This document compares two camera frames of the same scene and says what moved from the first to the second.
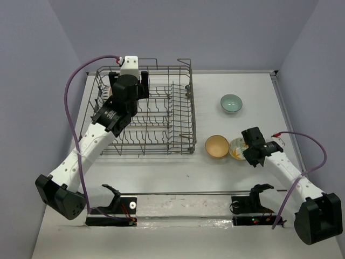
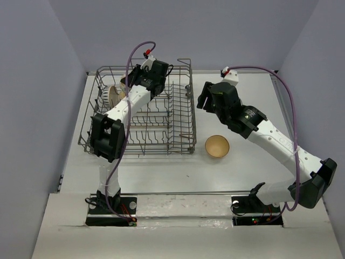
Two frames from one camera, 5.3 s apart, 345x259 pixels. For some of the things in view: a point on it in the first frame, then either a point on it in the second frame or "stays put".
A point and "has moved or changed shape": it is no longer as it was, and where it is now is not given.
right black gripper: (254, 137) -> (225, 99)
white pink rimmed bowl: (105, 93) stays put
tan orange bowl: (216, 146) stays put
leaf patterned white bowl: (237, 145) has moved or changed shape
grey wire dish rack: (165, 124) stays put
